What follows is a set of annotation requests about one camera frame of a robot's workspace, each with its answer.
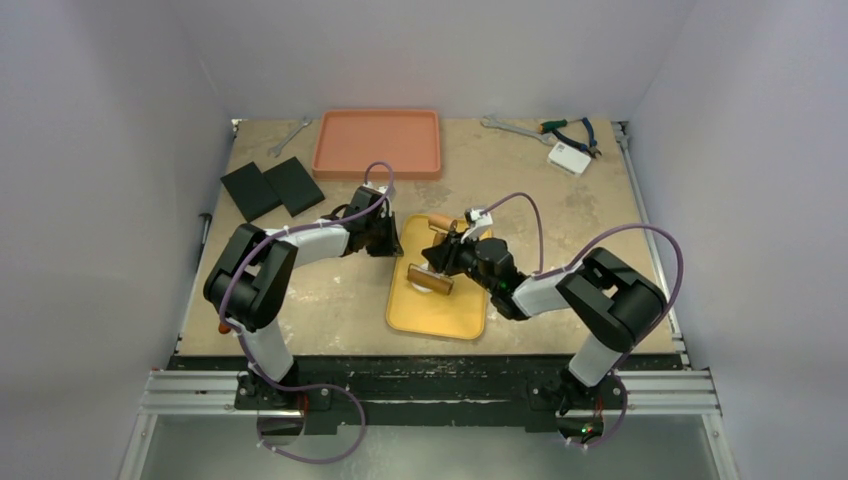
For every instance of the white dough ball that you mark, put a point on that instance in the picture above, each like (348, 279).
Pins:
(420, 288)

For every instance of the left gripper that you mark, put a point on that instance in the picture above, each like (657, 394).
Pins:
(391, 248)

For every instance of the left silver wrench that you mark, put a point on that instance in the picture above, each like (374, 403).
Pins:
(276, 150)

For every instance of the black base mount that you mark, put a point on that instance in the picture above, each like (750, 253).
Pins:
(526, 391)

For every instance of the green blue pliers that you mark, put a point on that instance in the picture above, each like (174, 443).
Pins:
(559, 129)

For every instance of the black block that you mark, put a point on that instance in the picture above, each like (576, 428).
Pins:
(250, 191)
(293, 185)

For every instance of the pink tray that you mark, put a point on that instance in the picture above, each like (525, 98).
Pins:
(351, 139)

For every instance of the black block left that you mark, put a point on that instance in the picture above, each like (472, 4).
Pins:
(250, 191)

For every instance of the aluminium frame rail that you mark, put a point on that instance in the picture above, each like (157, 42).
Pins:
(188, 428)

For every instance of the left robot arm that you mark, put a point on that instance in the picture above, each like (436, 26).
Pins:
(248, 284)

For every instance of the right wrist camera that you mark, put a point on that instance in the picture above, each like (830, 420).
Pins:
(479, 220)

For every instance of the white small box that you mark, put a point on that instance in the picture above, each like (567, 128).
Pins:
(568, 159)

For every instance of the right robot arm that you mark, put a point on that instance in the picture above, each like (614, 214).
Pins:
(617, 304)

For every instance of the right silver wrench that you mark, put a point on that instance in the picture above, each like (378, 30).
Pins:
(494, 123)

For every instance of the wooden dough roller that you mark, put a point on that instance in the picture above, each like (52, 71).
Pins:
(435, 233)

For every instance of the yellow tray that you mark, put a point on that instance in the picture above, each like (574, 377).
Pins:
(460, 315)

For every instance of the black block right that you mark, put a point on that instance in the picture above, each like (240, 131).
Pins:
(293, 185)

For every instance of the silver wrench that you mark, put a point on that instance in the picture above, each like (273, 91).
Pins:
(276, 150)
(494, 123)

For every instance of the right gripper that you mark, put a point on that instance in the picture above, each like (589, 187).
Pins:
(452, 250)

